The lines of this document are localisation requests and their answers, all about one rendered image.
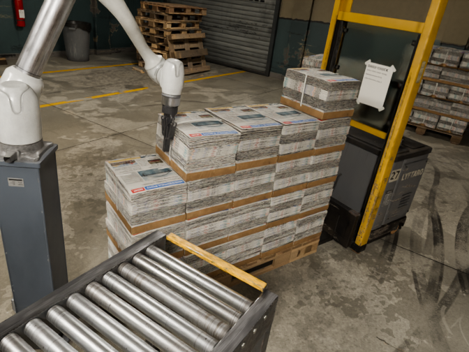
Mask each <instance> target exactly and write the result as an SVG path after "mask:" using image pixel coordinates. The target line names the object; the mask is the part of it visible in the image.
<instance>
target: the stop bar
mask: <svg viewBox="0 0 469 352"><path fill-rule="evenodd" d="M166 239H167V240H169V241H171V242H172V243H174V244H176V245H178V246H180V247H181V248H183V249H185V250H187V251H189V252H191V253H192V254H194V255H196V256H198V257H200V258H201V259H203V260H205V261H207V262H209V263H211V264H212V265H215V266H216V267H218V268H220V269H222V270H223V271H225V272H227V273H229V274H231V275H232V276H234V277H236V278H238V279H240V280H242V281H244V282H246V283H247V284H249V285H251V286H253V287H254V288H256V289H258V290H260V291H262V292H265V291H266V290H267V288H268V284H267V283H265V282H263V281H261V280H259V279H258V278H256V277H254V276H252V275H250V274H249V273H247V272H245V271H243V270H240V269H239V268H237V267H235V266H233V265H231V264H229V263H227V262H226V261H224V260H222V259H220V258H218V257H216V256H215V255H213V254H211V253H209V252H207V251H205V250H204V249H201V248H199V247H197V246H195V245H194V244H192V243H190V242H188V241H186V240H184V239H183V238H181V237H179V236H177V235H175V234H173V233H170V234H168V235H167V236H166Z"/></svg>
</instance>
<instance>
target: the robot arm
mask: <svg viewBox="0 0 469 352"><path fill-rule="evenodd" d="M75 1H76V0H44V2H43V5H42V6H41V8H40V11H39V13H38V15H37V18H36V20H35V22H34V24H33V26H32V28H31V31H30V33H29V36H28V38H27V40H26V43H25V44H24V47H23V49H22V51H21V53H20V56H19V58H18V60H17V63H16V65H13V66H9V67H8V68H6V69H5V71H4V72H3V75H2V76H1V78H0V159H3V160H4V162H6V163H10V162H12V161H15V160H21V161H31V162H37V161H39V160H40V157H41V156H42V155H43V154H44V153H45V152H46V151H47V150H48V149H49V148H51V147H53V142H50V141H43V135H42V119H41V113H40V104H39V100H40V96H41V94H42V91H43V87H44V83H43V80H42V78H41V75H42V73H43V71H44V69H45V66H46V64H47V62H48V60H49V58H50V55H51V54H52V51H53V49H54V46H55V45H56V43H57V41H58V38H59V36H60V34H61V32H62V29H63V27H64V25H65V23H66V20H67V19H68V16H69V15H70V12H71V10H72V8H73V6H74V3H75ZM99 1H100V2H101V3H102V4H103V5H104V6H105V7H106V8H107V9H108V10H109V11H110V12H111V13H112V14H113V15H114V16H115V17H116V19H117V20H118V21H119V23H120V24H121V26H122V27H123V28H124V30H125V32H126V33H127V34H128V37H129V38H130V39H131V41H132V42H133V44H134V46H135V47H136V49H137V51H138V52H139V53H140V55H141V57H142V58H143V60H144V63H145V65H144V68H145V70H146V72H147V74H148V76H149V77H150V78H151V79H152V80H153V81H154V82H155V83H157V84H158V85H160V86H161V87H162V93H161V94H162V96H161V103H162V112H163V113H164V115H161V124H162V135H163V137H164V139H163V152H168V151H169V150H170V140H172V139H173V136H174V131H175V128H176V126H177V123H176V122H175V121H174V119H175V118H174V116H175V115H176V114H177V112H178V106H179V105H180V99H181V91H182V89H183V86H184V64H183V62H182V61H180V60H178V59H173V58H169V59H166V60H165V59H164V58H163V57H162V56H161V55H157V54H155V53H154V52H153V51H152V50H151V49H150V47H149V46H148V45H147V43H146V41H145V39H144V36H143V35H142V32H141V31H140V28H139V26H138V25H137V22H136V21H135V18H134V17H133V15H132V13H131V12H130V10H129V8H128V6H127V5H126V3H125V1H124V0H99Z"/></svg>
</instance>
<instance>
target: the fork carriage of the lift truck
mask: <svg viewBox="0 0 469 352"><path fill-rule="evenodd" d="M330 198H331V199H330V201H329V207H328V210H327V216H326V217H325V219H324V223H323V227H322V230H324V231H326V232H327V233H329V234H330V235H331V236H332V237H333V238H332V239H333V240H335V241H336V242H338V243H339V244H340V245H342V246H343V247H345V248H346V249H347V247H350V245H351V243H352V239H353V236H354V234H355V229H356V227H357V223H358V221H359V216H360V213H358V212H356V211H354V210H353V209H351V208H350V207H348V206H347V205H345V204H343V203H342V202H340V201H338V200H337V199H335V198H333V197H331V196H330ZM322 230H321V231H322Z"/></svg>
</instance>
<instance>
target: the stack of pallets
mask: <svg viewBox="0 0 469 352"><path fill-rule="evenodd" d="M140 3H141V7H140V8H138V9H137V16H135V21H136V22H137V25H138V26H139V28H140V31H141V32H142V35H143V36H144V39H145V41H146V43H151V44H147V45H148V46H149V47H150V49H151V50H152V51H153V52H154V53H155V54H157V55H161V56H162V57H163V58H164V59H165V60H166V59H169V58H170V56H169V52H170V51H169V50H168V43H167V40H166V35H170V34H189V33H190V32H189V30H194V31H195V33H201V31H202V29H199V22H201V21H202V16H203V15H207V9H206V8H199V7H197V6H188V5H183V4H179V3H161V2H150V1H140ZM149 5H152V8H149ZM182 8H183V9H184V11H182ZM195 9H198V10H200V12H199V13H195ZM146 13H150V14H149V15H145V14H146ZM178 15H179V16H180V17H177V16H178ZM190 15H191V16H195V20H190ZM144 20H147V21H149V22H144ZM187 22H190V23H192V27H187V25H186V23H187ZM174 23H178V24H174ZM145 28H149V29H150V30H145ZM146 35H148V36H150V37H146ZM136 55H137V60H138V62H139V67H144V65H145V63H144V60H143V58H142V57H141V55H140V53H139V52H138V51H137V53H136Z"/></svg>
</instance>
